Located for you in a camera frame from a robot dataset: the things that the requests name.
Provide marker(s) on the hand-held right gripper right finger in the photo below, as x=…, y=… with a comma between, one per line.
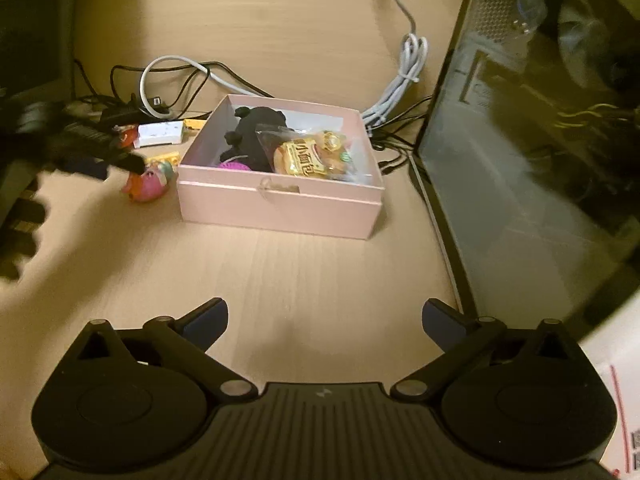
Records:
x=441, y=329

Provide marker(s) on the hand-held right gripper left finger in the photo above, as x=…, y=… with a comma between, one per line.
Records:
x=206, y=326

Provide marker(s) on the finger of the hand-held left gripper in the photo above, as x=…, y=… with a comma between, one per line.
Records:
x=117, y=156
x=85, y=169

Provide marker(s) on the red small toy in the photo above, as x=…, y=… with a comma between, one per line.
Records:
x=126, y=136

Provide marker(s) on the pink duck toy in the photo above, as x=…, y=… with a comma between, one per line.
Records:
x=150, y=182

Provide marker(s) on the yellow candy packet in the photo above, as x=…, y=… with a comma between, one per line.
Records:
x=195, y=126
x=165, y=158

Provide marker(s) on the pink cardboard box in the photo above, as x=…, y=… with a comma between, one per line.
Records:
x=280, y=207

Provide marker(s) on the person's left hand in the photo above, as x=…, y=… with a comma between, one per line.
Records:
x=20, y=240

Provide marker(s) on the black power adapter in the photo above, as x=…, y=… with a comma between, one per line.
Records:
x=122, y=113

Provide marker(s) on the dark monitor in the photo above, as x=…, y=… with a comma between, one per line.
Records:
x=30, y=25

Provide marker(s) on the pink round toy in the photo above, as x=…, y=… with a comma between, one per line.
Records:
x=234, y=164

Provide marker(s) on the black plush toy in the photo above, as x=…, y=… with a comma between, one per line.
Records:
x=252, y=132

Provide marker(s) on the white paper sheet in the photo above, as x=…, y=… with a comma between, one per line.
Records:
x=617, y=390

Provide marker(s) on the yellow bread snack packet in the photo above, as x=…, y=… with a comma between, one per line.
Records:
x=310, y=156

